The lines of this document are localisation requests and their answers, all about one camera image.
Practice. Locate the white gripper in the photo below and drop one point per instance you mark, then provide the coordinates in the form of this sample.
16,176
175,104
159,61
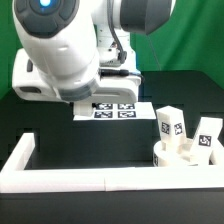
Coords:
110,86

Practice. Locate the white round stool seat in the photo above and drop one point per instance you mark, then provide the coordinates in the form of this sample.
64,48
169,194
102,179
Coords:
165,156

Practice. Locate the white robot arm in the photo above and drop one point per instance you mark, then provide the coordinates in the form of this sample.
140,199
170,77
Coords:
79,50

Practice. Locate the white marker tag sheet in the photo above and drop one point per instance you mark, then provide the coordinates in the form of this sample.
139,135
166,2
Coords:
139,110

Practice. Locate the white U-shaped fence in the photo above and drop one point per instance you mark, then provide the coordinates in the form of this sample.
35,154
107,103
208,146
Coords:
16,178

